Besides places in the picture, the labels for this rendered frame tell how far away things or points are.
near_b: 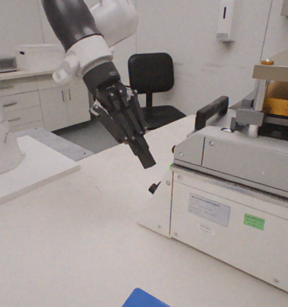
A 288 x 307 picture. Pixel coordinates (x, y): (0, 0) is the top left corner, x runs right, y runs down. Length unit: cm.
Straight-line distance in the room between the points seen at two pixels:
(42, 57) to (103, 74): 244
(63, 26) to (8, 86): 221
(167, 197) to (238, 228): 14
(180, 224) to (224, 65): 178
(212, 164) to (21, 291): 39
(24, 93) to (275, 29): 218
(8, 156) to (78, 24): 46
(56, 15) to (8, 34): 278
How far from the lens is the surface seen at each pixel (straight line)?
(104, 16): 65
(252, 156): 42
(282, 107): 46
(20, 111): 285
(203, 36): 228
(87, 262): 56
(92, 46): 56
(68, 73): 57
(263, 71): 42
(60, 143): 105
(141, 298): 50
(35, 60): 295
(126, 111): 57
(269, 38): 208
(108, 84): 57
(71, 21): 58
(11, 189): 78
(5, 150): 86
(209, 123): 58
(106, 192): 72
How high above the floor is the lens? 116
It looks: 26 degrees down
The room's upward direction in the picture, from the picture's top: straight up
